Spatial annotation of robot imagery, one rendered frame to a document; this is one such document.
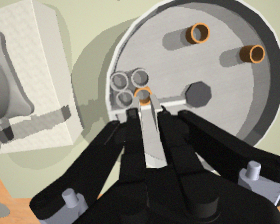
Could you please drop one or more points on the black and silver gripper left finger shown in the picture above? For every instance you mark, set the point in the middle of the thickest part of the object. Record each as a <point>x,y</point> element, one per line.
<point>65,199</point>

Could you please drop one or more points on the grey round turning table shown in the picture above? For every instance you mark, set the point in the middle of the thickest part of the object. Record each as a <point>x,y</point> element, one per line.
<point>208,78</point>

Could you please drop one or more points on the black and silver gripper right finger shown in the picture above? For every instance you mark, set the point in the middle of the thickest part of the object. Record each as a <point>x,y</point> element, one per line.
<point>230,157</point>

